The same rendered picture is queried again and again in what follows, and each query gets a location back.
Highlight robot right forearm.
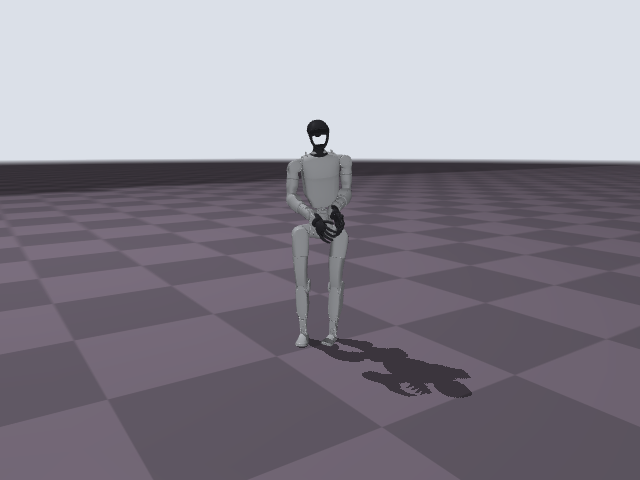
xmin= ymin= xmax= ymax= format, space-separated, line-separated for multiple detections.
xmin=287 ymin=194 xmax=321 ymax=223

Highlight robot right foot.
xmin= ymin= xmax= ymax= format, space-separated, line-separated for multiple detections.
xmin=295 ymin=331 xmax=309 ymax=347

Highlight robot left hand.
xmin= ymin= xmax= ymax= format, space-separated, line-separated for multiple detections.
xmin=330 ymin=205 xmax=345 ymax=236

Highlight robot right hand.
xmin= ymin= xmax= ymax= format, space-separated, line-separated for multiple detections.
xmin=311 ymin=213 xmax=337 ymax=244

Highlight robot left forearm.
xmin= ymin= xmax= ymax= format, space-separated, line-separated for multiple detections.
xmin=327 ymin=189 xmax=352 ymax=216

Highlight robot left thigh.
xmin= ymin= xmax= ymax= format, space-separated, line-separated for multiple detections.
xmin=328 ymin=225 xmax=348 ymax=293

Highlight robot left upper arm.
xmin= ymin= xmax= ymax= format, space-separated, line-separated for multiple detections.
xmin=337 ymin=155 xmax=352 ymax=197

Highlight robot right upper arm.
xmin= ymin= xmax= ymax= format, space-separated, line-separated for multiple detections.
xmin=286 ymin=158 xmax=303 ymax=202

